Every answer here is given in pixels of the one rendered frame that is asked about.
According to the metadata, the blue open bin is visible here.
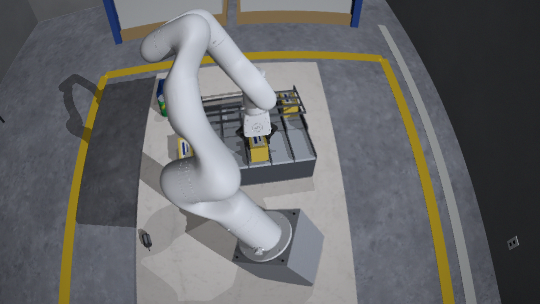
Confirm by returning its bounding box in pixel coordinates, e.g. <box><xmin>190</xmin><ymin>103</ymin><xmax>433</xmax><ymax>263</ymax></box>
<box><xmin>156</xmin><ymin>79</ymin><xmax>165</xmax><ymax>99</ymax></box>

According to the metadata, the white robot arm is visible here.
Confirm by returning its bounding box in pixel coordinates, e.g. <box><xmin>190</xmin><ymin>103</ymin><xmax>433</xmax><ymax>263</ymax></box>
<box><xmin>140</xmin><ymin>9</ymin><xmax>292</xmax><ymax>262</ymax></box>

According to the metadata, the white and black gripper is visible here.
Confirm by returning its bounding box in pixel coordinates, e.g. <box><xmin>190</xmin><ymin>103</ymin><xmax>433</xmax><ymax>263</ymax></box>
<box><xmin>236</xmin><ymin>111</ymin><xmax>278</xmax><ymax>150</ymax></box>

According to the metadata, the green drink can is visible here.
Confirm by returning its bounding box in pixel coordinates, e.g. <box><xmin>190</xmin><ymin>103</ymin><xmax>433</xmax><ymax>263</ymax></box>
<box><xmin>158</xmin><ymin>94</ymin><xmax>167</xmax><ymax>117</ymax></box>

